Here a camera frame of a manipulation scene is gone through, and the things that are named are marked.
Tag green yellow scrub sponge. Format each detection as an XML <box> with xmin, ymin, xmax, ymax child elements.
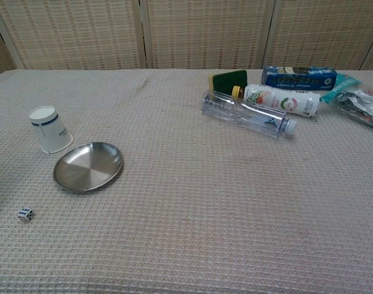
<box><xmin>208</xmin><ymin>69</ymin><xmax>249</xmax><ymax>94</ymax></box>

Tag silver foil snack bag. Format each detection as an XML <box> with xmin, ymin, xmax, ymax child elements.
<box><xmin>333</xmin><ymin>88</ymin><xmax>373</xmax><ymax>134</ymax></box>

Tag white paper cup blue stripe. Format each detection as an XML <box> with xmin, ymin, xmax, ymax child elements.
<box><xmin>29</xmin><ymin>105</ymin><xmax>74</xmax><ymax>154</ymax></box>

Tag white die blue dots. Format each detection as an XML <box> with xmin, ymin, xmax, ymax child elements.
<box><xmin>18</xmin><ymin>207</ymin><xmax>36</xmax><ymax>222</ymax></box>

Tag white yellow-capped drink bottle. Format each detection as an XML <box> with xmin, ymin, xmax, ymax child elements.
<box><xmin>231</xmin><ymin>83</ymin><xmax>321</xmax><ymax>118</ymax></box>

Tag beige waffle tablecloth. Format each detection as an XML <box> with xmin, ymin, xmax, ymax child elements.
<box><xmin>0</xmin><ymin>68</ymin><xmax>373</xmax><ymax>294</ymax></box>

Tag woven bamboo folding screen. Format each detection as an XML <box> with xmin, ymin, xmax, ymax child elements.
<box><xmin>0</xmin><ymin>0</ymin><xmax>373</xmax><ymax>77</ymax></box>

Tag clear plastic water bottle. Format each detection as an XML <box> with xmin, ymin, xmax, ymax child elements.
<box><xmin>200</xmin><ymin>89</ymin><xmax>298</xmax><ymax>139</ymax></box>

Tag teal plastic package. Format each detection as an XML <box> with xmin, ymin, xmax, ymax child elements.
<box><xmin>320</xmin><ymin>73</ymin><xmax>363</xmax><ymax>104</ymax></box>

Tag blue snack box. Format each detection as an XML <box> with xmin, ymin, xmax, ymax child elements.
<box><xmin>262</xmin><ymin>66</ymin><xmax>338</xmax><ymax>92</ymax></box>

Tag round steel plate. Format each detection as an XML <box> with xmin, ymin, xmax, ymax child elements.
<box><xmin>53</xmin><ymin>141</ymin><xmax>124</xmax><ymax>194</ymax></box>

